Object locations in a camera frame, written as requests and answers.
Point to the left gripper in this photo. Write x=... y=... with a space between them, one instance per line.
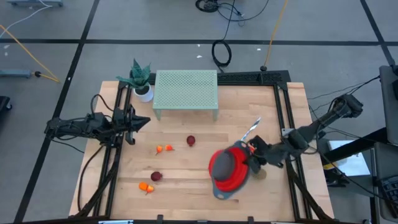
x=119 y=123

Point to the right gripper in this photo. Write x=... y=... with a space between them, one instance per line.
x=273 y=155

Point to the red orange mango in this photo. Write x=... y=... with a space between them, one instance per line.
x=252 y=149

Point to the red collapsible bowl grey rim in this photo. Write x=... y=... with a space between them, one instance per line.
x=236 y=174

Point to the dark red pomegranate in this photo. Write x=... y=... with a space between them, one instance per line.
x=156 y=176
x=191 y=140

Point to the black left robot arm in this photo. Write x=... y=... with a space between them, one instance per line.
x=77 y=126

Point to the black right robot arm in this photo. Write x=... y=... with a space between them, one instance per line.
x=311 y=129

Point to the small round orange fruit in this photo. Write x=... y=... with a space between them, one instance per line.
x=143 y=186

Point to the blue white striped strip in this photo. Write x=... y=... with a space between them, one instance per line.
x=252 y=126

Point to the snake plant in white pot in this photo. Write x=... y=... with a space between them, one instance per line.
x=143 y=93

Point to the white glossy panel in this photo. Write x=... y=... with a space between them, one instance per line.
x=353 y=163

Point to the grey metal floor foot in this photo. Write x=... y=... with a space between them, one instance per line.
x=34 y=3
x=15 y=73

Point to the black caster wheel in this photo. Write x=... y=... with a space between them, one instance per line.
x=3 y=104

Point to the black keyboard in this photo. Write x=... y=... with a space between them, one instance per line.
x=391 y=188

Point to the grey cabinet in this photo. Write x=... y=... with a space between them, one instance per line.
x=390 y=105

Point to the black aluminium rig frame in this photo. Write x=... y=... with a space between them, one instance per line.
x=248 y=77

